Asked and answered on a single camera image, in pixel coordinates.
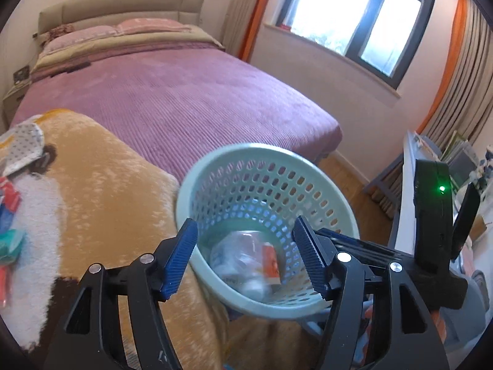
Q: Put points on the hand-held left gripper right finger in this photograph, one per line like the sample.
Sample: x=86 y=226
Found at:
x=310 y=258

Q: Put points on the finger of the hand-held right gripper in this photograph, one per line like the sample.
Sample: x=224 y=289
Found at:
x=366 y=247

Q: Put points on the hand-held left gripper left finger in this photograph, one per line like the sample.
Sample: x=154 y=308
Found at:
x=179 y=262

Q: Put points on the light green perforated plastic basket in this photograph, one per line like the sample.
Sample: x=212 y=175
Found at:
x=246 y=185

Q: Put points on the orange and white wrapper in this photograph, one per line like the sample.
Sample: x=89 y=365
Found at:
x=270 y=262

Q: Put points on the white desk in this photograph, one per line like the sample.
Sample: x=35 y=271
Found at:
x=404 y=185

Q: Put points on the crumpled clear plastic bag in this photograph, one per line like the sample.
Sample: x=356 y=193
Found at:
x=238 y=256

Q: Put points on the grey stand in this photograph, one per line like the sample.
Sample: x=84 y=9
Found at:
x=381 y=189

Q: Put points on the orange brown printed plush blanket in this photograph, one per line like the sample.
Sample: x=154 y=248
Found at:
x=108 y=185

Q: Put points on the beige curtain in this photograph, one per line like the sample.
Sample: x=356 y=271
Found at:
x=242 y=7
x=472 y=84

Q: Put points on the purple ribbed bedspread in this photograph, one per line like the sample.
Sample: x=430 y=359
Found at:
x=185 y=96

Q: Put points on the orange curtain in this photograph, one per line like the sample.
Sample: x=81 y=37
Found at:
x=448 y=65
x=258 y=15

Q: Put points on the teal packet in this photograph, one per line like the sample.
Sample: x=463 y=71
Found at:
x=11 y=244

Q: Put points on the orange red packet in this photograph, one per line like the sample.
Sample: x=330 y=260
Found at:
x=4 y=287

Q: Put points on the blue packet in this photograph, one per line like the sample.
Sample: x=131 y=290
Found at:
x=4 y=217

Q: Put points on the polka dot cloth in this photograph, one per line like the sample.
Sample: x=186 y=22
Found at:
x=23 y=144

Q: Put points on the dark framed window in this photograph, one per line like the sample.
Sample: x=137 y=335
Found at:
x=358 y=19

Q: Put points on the olive folded quilt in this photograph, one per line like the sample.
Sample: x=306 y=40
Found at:
x=115 y=46

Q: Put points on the beige nightstand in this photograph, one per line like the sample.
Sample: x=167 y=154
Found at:
x=13 y=102

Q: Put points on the pink pillow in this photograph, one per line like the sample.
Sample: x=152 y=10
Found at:
x=77 y=36
x=150 y=26

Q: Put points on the floral cloth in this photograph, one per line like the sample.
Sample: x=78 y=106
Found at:
x=59 y=32

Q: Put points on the beige padded headboard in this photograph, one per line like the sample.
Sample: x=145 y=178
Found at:
x=115 y=7

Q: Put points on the dark picture frame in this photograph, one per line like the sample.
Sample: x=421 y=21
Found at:
x=21 y=75

